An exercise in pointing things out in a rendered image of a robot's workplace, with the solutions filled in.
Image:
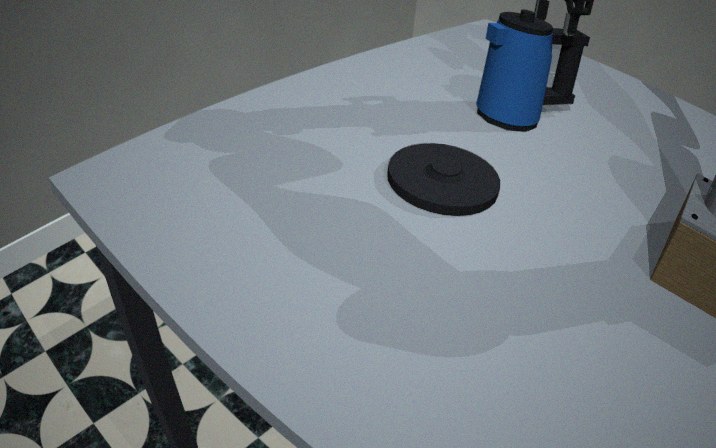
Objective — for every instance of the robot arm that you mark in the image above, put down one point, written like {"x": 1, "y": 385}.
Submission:
{"x": 710, "y": 199}

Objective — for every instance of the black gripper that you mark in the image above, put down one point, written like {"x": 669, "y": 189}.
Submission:
{"x": 572, "y": 17}

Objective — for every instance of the blue kettle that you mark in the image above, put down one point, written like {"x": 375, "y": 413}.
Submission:
{"x": 517, "y": 67}

